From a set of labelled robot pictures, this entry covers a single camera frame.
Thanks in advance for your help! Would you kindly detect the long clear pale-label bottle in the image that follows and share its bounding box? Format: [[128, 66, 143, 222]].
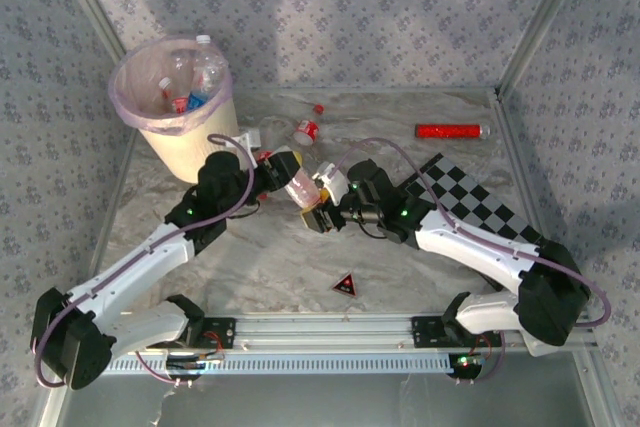
[[283, 170, 322, 212]]

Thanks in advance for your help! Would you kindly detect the white-cap red-label clear bottle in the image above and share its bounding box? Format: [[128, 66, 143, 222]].
[[192, 34, 230, 98]]

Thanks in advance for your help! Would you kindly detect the white ribbed plastic bin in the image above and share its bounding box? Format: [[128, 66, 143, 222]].
[[108, 35, 240, 185]]

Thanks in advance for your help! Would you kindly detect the pink bin liner bag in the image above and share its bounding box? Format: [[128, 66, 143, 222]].
[[107, 34, 235, 137]]

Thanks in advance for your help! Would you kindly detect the red black triangle sign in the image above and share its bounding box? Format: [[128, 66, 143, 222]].
[[330, 270, 361, 300]]

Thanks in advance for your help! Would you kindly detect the black grey checkerboard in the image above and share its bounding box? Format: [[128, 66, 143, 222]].
[[403, 151, 547, 248]]

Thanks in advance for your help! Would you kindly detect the red glitter tube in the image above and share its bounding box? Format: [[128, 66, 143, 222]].
[[413, 121, 494, 141]]

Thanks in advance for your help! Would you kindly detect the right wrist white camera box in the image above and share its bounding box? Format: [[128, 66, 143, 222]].
[[313, 160, 351, 199]]

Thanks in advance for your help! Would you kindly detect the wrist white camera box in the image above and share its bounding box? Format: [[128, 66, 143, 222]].
[[313, 160, 351, 199], [225, 129, 262, 152]]

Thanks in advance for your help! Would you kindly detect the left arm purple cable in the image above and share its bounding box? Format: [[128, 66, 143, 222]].
[[30, 133, 257, 391]]

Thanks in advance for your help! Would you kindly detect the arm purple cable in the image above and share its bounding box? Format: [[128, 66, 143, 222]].
[[335, 136, 612, 388], [30, 133, 257, 391]]

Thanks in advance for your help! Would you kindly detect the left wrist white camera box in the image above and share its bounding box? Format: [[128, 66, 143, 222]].
[[225, 129, 262, 152]]

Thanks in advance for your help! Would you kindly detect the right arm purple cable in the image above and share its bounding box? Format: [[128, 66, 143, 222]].
[[335, 136, 612, 388]]

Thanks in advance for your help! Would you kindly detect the aluminium table edge rail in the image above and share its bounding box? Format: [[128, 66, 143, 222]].
[[89, 126, 141, 278], [492, 89, 551, 243]]

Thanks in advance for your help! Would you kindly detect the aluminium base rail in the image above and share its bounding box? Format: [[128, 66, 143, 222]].
[[114, 313, 600, 354]]

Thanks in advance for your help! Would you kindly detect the white slotted cable duct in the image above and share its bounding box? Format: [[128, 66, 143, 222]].
[[107, 354, 457, 376]]

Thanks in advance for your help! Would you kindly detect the clear acrylic bracket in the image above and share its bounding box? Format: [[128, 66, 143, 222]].
[[522, 334, 557, 358]]

